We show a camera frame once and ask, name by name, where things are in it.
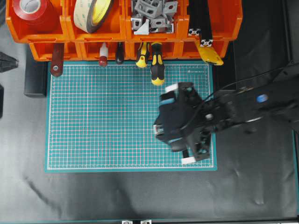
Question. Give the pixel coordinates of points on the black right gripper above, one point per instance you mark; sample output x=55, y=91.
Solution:
x=176, y=124

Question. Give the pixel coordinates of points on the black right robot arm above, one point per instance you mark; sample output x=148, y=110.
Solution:
x=279, y=100

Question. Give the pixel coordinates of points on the pile of grey corner brackets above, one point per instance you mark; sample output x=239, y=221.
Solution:
x=159, y=12

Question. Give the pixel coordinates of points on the large yellow black screwdriver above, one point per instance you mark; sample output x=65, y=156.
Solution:
x=157, y=67

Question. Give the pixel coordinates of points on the small yellow black screwdriver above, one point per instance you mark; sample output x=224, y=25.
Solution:
x=143, y=54

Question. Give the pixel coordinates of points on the orange lower bin knife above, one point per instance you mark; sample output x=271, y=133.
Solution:
x=190, y=51

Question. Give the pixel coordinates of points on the orange lower bin screwdrivers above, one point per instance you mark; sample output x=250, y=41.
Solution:
x=170, y=50

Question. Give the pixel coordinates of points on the yellow utility knife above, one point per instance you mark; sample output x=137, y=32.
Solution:
x=208, y=54

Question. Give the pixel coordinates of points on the green cutting mat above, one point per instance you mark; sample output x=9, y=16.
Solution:
x=100, y=120

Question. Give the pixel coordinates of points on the black aluminium profile right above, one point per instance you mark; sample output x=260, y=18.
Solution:
x=205, y=24

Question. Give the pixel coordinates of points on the black aluminium profile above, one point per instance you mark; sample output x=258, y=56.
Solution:
x=205, y=24
x=194, y=13

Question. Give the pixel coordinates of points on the orange upper bin brackets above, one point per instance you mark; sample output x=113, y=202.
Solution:
x=181, y=24

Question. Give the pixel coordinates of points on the white glue bottle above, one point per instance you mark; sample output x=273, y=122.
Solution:
x=104, y=50

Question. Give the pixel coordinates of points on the black aluminium profile left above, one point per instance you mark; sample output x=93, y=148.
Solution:
x=194, y=13

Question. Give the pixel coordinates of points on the orange upper bin profiles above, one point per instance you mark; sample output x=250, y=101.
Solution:
x=226, y=18

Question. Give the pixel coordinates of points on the double-sided tape roll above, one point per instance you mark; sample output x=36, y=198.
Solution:
x=90, y=14

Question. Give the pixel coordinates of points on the orange lower bin brown tool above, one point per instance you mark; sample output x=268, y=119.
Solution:
x=42, y=51

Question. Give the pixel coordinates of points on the red tape roll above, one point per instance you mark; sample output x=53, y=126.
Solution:
x=35, y=12

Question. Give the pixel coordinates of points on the orange upper bin red tape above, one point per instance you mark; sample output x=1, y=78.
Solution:
x=23, y=32

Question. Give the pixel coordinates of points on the black handled screwdriver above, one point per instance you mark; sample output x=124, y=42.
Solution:
x=119, y=54

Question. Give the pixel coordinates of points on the dark red handled tool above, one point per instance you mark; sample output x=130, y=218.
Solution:
x=103, y=62

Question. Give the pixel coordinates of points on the white corner bracket front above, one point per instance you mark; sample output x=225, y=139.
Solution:
x=144, y=29

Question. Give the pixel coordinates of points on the brown handled tool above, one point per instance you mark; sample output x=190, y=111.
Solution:
x=57, y=61

